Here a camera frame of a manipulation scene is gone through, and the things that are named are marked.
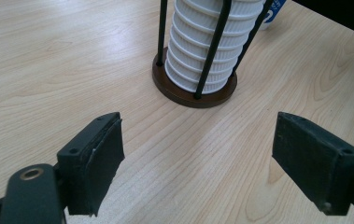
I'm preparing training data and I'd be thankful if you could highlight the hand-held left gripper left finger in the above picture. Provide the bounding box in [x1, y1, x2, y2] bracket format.
[56, 111, 126, 217]

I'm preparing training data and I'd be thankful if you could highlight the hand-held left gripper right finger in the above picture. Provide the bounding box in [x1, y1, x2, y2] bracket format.
[271, 111, 354, 217]

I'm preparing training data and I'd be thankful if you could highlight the dark wire cup holder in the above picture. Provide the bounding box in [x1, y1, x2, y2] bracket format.
[151, 0, 274, 109]

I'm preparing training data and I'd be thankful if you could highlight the stack of white paper cups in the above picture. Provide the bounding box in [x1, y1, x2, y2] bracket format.
[163, 0, 266, 95]

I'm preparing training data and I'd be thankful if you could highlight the white blue paper cup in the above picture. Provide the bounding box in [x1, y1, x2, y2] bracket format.
[258, 0, 288, 31]

